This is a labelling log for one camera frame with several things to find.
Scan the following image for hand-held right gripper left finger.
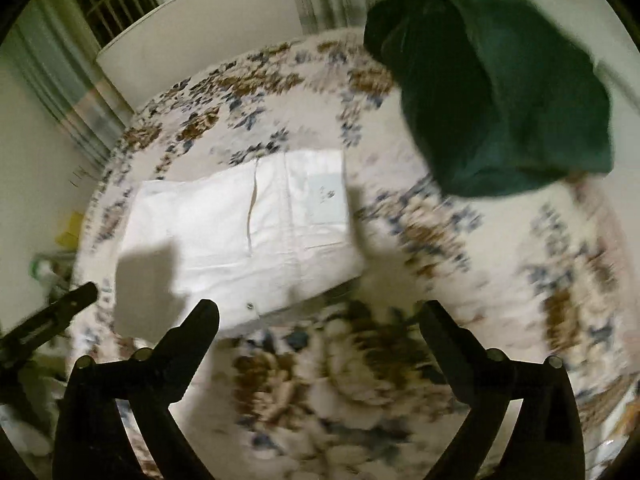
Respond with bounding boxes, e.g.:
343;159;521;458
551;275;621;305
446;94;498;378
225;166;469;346
52;299;220;480

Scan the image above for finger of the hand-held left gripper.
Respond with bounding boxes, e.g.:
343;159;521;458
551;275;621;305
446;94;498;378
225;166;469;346
0;282;99;361

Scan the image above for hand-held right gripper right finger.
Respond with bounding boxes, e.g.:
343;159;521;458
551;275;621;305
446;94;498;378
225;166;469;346
419;301;585;480

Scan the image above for white pants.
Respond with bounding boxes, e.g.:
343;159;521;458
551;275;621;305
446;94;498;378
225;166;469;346
114;149;365;333

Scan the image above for floral bed blanket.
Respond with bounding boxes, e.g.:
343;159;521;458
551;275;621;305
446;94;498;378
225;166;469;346
65;27;640;480

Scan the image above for yellow box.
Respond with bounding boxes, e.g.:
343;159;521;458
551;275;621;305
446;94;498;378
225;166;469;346
59;212;86;246

